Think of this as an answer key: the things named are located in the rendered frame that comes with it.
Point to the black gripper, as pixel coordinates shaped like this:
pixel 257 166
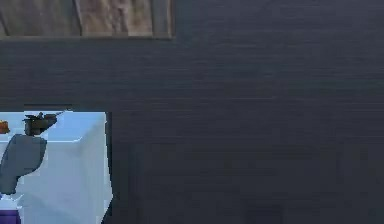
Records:
pixel 35 125

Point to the white table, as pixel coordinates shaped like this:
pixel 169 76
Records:
pixel 76 166

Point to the orange round object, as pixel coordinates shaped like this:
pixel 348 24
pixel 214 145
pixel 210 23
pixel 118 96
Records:
pixel 3 127

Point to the brown framed picture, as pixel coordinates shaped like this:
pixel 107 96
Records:
pixel 110 16

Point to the purple object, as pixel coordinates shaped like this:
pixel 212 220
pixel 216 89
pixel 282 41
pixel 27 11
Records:
pixel 9 217

